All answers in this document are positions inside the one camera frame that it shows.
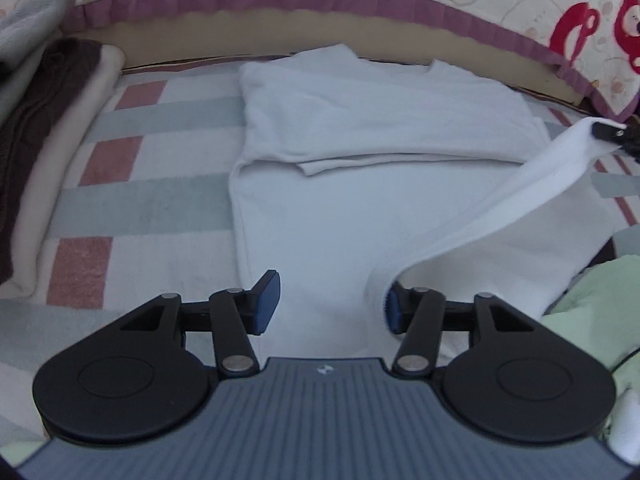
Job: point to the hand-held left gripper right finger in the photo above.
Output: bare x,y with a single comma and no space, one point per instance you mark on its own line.
397,312

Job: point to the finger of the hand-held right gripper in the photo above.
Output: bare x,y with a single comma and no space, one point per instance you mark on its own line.
617,135

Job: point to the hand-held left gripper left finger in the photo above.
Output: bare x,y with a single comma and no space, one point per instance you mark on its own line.
267,297

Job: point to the white shirt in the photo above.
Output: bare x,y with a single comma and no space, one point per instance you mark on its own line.
350,210

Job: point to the striped blanket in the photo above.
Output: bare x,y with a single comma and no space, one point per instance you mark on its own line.
150,195

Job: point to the light green cloth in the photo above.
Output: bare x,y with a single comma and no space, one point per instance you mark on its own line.
600,300

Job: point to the cream folded cloth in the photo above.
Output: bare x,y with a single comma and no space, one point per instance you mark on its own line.
65,150

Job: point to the dark brown folded cloth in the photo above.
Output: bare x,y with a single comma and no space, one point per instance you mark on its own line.
35,125

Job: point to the grey folded cloth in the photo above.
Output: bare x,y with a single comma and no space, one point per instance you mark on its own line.
30,35

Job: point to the beige bed frame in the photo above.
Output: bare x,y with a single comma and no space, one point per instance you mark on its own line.
300,35

